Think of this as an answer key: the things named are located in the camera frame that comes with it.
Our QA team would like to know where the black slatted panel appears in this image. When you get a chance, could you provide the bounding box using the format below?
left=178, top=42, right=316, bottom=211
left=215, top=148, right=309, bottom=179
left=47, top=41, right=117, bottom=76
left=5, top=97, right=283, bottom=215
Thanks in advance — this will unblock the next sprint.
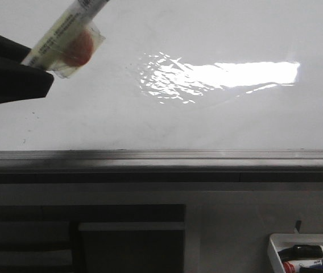
left=0, top=204, right=185, bottom=272

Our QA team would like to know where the white marker tray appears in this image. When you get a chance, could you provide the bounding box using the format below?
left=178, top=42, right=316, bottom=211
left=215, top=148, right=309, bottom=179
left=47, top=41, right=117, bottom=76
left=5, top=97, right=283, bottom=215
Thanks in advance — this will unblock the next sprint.
left=267, top=233, right=323, bottom=273

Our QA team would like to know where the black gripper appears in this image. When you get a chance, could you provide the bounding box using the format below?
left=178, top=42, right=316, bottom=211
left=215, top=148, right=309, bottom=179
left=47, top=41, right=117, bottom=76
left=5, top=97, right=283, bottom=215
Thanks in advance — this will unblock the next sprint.
left=0, top=36, right=54, bottom=104

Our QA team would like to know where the dark monitor with white edge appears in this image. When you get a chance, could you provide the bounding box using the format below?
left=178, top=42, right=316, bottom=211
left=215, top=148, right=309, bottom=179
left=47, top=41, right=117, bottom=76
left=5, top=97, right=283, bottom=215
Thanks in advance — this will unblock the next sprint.
left=78, top=222, right=185, bottom=272

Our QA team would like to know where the white marker with taped magnet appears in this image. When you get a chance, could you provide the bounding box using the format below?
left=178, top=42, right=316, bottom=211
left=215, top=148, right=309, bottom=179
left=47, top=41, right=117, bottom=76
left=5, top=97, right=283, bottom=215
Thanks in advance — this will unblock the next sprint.
left=21, top=1, right=107, bottom=78

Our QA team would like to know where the black capped marker in tray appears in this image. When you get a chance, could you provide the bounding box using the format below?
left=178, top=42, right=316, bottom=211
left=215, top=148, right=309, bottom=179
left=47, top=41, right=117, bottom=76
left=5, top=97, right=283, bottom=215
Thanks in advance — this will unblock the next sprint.
left=278, top=245, right=323, bottom=261

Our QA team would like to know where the left black tray hook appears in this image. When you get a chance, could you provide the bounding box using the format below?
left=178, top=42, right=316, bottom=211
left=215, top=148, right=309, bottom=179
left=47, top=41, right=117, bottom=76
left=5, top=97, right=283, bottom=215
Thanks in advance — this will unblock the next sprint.
left=293, top=220, right=302, bottom=234

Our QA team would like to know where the red capped marker in tray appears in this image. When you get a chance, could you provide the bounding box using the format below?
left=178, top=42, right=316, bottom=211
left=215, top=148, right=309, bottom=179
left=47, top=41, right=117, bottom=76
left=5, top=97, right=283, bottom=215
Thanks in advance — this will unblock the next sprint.
left=283, top=259, right=323, bottom=272

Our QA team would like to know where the grey aluminium whiteboard frame ledge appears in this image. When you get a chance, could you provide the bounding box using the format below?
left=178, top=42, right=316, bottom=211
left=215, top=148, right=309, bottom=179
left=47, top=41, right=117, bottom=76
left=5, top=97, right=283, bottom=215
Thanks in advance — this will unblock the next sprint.
left=0, top=149, right=323, bottom=184

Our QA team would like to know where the white whiteboard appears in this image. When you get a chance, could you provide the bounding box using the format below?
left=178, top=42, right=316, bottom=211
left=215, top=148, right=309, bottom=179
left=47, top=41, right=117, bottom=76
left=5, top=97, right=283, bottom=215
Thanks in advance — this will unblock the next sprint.
left=0, top=1, right=323, bottom=150

